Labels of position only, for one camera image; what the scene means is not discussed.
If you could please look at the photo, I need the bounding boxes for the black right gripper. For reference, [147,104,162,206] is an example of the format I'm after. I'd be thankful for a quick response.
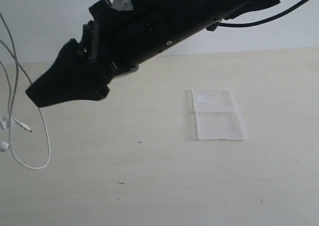
[82,0,249,77]

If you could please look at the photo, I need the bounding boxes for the white wired earphones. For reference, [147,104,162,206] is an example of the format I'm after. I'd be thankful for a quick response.
[0,11,51,170]

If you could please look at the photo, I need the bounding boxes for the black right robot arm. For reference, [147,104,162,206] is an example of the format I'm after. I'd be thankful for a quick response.
[26,0,309,108]

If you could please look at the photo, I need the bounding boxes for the clear plastic open case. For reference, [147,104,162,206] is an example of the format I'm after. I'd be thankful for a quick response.
[184,88,248,141]

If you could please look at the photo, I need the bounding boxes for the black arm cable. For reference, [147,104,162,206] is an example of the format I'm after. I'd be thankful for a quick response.
[206,0,311,31]

